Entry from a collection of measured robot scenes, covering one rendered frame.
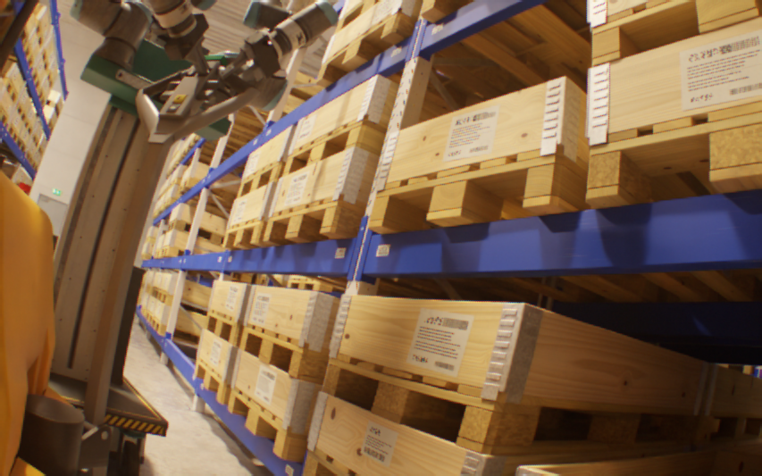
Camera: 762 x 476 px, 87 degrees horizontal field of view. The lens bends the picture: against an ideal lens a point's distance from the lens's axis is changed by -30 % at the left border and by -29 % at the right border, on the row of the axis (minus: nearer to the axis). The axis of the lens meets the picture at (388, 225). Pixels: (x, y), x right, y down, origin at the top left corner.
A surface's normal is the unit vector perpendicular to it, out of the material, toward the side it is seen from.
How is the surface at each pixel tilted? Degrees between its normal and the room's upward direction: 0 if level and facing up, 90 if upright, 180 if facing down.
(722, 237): 90
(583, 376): 90
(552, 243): 90
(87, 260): 90
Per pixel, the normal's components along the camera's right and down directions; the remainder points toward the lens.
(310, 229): 0.53, -0.07
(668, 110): -0.82, -0.32
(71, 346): 0.69, 0.00
